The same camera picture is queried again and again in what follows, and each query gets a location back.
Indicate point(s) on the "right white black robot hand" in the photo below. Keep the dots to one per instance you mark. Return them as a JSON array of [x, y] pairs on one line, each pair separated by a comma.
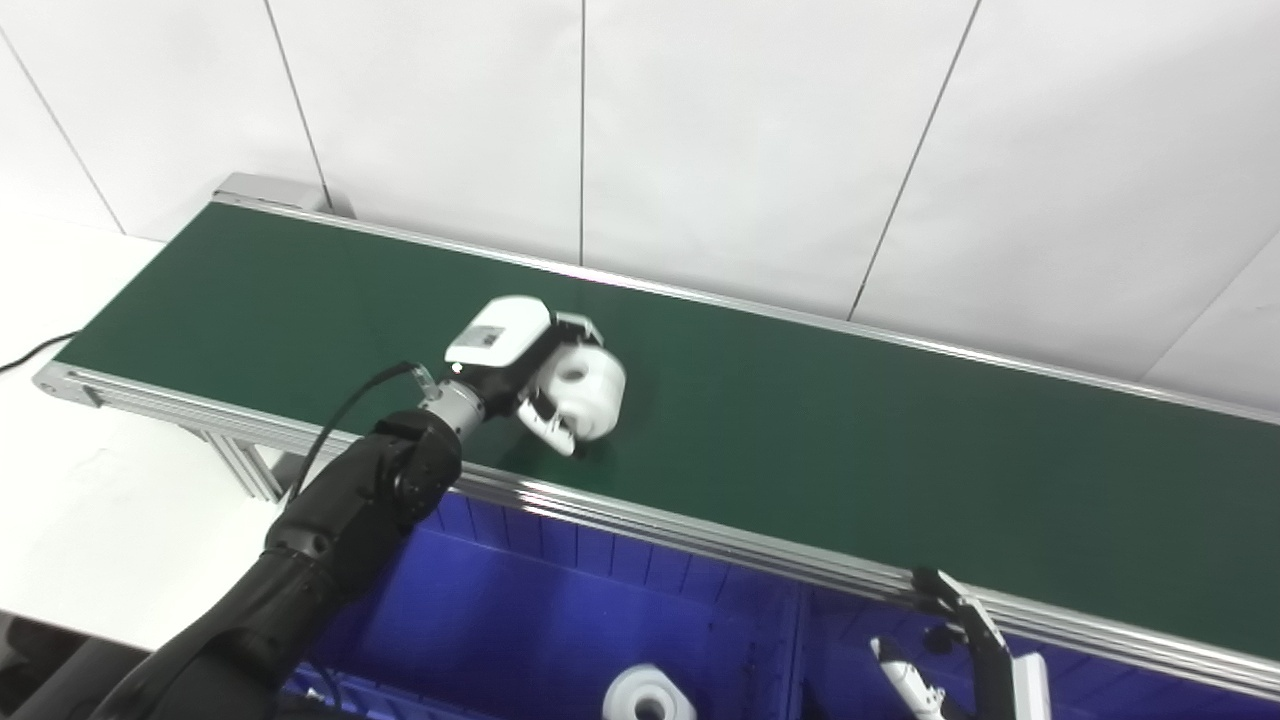
[[990, 680]]

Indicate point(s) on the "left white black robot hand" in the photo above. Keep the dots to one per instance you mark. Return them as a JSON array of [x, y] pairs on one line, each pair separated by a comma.
[[500, 345]]

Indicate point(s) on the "white round plastic part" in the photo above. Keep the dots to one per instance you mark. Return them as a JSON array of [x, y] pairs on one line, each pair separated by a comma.
[[645, 700], [592, 392]]

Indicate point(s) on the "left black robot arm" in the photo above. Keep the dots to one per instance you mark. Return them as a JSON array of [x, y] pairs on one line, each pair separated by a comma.
[[330, 540]]

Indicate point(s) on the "blue plastic bin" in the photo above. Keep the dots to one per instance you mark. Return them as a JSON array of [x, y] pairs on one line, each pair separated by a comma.
[[520, 620], [840, 660]]

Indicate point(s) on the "grey conveyor end housing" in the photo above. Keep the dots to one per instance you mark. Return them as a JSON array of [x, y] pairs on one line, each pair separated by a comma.
[[275, 190]]

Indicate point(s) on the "green conveyor belt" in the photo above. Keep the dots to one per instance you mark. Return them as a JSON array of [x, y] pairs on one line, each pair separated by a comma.
[[800, 440]]

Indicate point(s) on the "aluminium conveyor leg frame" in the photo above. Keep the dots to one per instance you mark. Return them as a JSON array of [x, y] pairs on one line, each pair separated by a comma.
[[250, 465]]

